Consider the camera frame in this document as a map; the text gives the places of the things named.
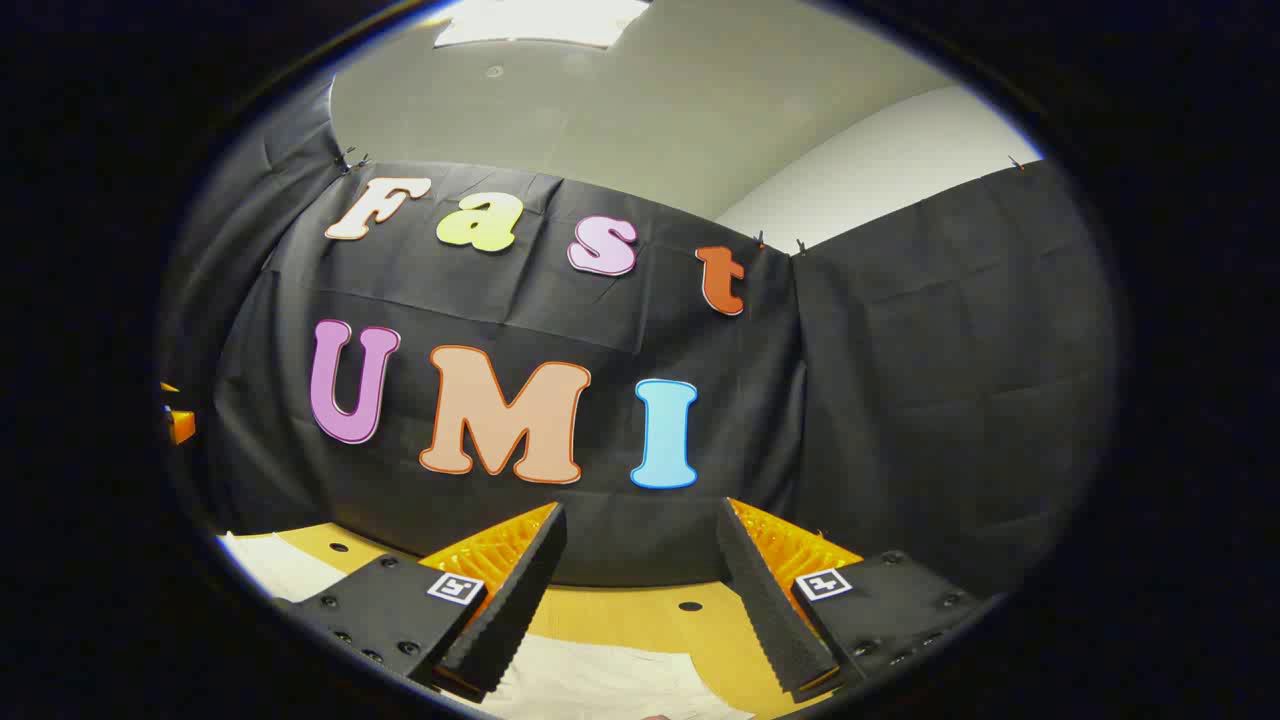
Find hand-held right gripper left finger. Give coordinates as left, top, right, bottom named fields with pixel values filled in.
left=288, top=502, right=569, bottom=703

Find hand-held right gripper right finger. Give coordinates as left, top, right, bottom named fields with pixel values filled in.
left=714, top=497, right=991, bottom=703

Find white jeans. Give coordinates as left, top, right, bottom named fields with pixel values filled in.
left=218, top=532, right=753, bottom=720

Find black backdrop cloth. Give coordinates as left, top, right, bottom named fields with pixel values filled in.
left=160, top=75, right=1116, bottom=601

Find ceiling light panel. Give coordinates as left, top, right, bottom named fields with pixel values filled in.
left=432, top=0, right=651, bottom=49

